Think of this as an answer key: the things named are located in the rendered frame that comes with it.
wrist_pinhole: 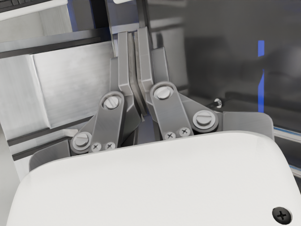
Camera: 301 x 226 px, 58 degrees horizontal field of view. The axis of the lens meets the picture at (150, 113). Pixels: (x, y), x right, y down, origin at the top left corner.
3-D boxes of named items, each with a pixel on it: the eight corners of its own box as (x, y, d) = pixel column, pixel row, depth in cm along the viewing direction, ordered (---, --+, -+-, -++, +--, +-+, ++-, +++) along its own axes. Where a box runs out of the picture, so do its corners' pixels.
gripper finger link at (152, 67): (155, 165, 13) (146, 67, 17) (221, 154, 13) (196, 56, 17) (139, 133, 11) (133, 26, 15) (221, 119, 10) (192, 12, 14)
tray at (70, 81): (117, 39, 107) (122, 38, 105) (127, 101, 116) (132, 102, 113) (27, 54, 90) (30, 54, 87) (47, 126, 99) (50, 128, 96)
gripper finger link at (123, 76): (90, 176, 14) (96, 77, 18) (152, 166, 13) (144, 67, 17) (60, 147, 11) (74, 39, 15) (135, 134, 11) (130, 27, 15)
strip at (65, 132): (72, 125, 104) (78, 129, 99) (74, 132, 105) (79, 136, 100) (34, 137, 97) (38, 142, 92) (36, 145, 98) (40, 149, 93)
